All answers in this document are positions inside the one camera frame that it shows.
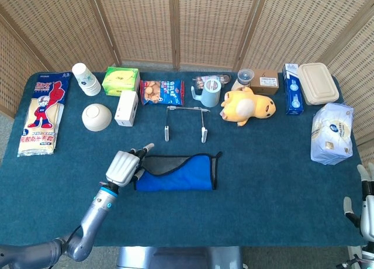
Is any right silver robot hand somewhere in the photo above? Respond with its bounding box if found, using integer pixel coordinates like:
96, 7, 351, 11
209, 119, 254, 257
343, 163, 374, 242

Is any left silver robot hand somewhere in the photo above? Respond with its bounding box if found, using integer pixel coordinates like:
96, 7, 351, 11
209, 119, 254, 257
105, 143, 155, 188

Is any grey and blue cloth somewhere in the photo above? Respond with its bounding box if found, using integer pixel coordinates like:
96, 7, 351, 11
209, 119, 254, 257
133, 151, 223, 191

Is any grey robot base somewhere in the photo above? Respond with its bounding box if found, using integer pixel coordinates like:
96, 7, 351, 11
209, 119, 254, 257
116, 246, 245, 269

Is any tissue paper pack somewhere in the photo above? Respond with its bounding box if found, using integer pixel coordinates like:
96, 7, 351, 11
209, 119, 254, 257
310, 102, 355, 166

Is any upturned beige bowl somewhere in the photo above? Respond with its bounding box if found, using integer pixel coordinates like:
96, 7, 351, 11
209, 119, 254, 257
81, 103, 113, 132

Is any white cardboard box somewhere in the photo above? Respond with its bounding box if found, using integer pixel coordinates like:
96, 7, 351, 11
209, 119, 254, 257
114, 90, 139, 127

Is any blue biscuit bag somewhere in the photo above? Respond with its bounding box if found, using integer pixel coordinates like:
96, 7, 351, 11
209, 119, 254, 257
140, 79, 185, 106

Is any green tissue box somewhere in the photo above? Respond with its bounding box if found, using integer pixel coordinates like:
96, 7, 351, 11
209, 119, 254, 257
101, 66, 140, 97

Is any stack of paper cups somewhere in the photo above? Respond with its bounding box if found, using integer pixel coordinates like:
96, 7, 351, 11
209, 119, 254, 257
71, 63, 102, 97

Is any rubber gloves package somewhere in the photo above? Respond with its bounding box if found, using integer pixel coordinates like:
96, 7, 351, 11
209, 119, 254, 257
16, 72, 72, 158

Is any blue table cloth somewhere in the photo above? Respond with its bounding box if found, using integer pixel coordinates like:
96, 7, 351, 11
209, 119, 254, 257
0, 71, 370, 248

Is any light blue mug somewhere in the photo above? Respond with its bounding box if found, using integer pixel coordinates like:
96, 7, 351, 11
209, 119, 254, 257
191, 78, 222, 108

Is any yellow plush toy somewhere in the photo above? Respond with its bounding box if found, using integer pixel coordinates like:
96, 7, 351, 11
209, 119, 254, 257
220, 87, 276, 127

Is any beige lidded food container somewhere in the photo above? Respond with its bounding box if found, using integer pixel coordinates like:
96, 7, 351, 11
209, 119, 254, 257
297, 62, 340, 106

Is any woven folding screen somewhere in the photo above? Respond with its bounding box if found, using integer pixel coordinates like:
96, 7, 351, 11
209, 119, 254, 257
0, 0, 374, 167

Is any blue and white box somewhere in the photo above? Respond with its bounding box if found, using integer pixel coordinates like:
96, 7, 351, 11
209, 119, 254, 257
282, 63, 304, 116

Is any jar with clear lid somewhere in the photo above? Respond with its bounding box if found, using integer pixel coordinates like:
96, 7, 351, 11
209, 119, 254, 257
233, 68, 255, 91

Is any brown cardboard box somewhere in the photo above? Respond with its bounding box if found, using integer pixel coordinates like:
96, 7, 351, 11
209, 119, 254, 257
250, 69, 279, 95

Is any metal wire stand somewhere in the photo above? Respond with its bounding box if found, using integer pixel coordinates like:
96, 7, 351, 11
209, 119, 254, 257
164, 105, 211, 143

